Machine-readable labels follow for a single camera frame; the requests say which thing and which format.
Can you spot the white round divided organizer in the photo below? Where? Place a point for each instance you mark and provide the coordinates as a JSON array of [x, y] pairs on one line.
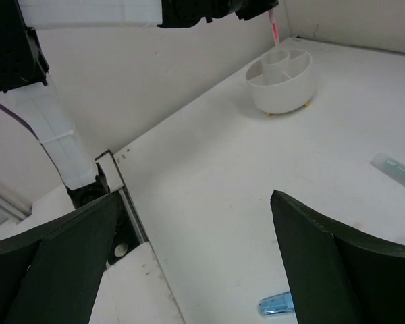
[[281, 81]]

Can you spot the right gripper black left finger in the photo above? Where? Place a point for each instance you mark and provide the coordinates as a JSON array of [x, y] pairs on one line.
[[51, 273]]

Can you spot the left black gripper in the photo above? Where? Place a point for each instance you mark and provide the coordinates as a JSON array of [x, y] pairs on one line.
[[188, 13]]

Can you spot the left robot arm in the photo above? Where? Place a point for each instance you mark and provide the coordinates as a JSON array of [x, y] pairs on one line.
[[25, 77]]

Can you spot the green highlighter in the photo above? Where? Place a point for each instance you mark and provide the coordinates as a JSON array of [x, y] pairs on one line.
[[390, 167]]

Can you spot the blue capped marker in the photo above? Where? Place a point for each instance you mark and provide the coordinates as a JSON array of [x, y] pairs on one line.
[[278, 304]]

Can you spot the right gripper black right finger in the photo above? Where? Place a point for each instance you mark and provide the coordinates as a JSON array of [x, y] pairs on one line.
[[336, 273]]

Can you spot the red thin pen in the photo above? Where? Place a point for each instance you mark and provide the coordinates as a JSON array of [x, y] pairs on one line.
[[274, 27]]

